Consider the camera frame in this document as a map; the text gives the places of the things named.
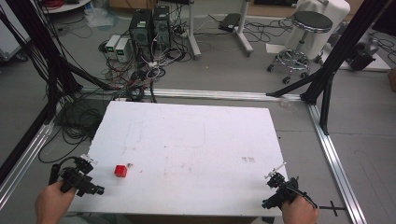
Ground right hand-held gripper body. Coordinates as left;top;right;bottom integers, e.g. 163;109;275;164
262;172;302;210

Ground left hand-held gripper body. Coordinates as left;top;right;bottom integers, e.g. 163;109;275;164
59;157;106;198

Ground person's right hand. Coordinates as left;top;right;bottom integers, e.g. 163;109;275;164
280;194;320;224

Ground person's left hand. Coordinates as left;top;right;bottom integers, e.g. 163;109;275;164
35;181;78;224

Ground red cube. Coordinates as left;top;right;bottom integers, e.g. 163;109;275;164
114;164;129;178

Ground white power supply unit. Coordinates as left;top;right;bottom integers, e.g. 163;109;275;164
105;34;121;60
114;37;131;63

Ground black round stool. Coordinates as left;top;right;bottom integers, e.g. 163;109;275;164
266;10;334;85

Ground black computer tower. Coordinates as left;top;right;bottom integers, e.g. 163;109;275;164
152;5;172;50
128;8;154;62

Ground black device on white board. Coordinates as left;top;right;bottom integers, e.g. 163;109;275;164
322;36;392;73

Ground clear plastic bag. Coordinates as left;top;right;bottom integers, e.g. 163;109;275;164
84;7;120;30

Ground white table leg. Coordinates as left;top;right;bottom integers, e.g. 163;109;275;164
233;0;255;58
186;0;203;61

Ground white round table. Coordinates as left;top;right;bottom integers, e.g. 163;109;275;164
39;0;92;15

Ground flat black box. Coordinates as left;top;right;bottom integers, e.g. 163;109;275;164
218;12;242;33

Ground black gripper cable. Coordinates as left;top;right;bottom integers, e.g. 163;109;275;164
48;156;78;187
288;175;318;210

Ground coiled black cables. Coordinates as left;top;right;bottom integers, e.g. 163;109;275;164
37;98;110;164

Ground aluminium frame rail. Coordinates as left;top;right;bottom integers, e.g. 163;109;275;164
0;104;64;210
307;103;369;224
78;87;304;103

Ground black frame beam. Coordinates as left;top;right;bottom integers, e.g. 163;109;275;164
0;102;54;185

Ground black frame brace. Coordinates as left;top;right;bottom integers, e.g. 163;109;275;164
319;72;336;136

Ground tangle of floor cables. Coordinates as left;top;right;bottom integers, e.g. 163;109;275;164
98;18;195;104

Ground black frame post with cables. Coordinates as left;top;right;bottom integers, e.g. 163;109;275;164
0;0;120;123

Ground loose black floor cables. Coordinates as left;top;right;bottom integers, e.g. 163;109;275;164
202;13;296;45

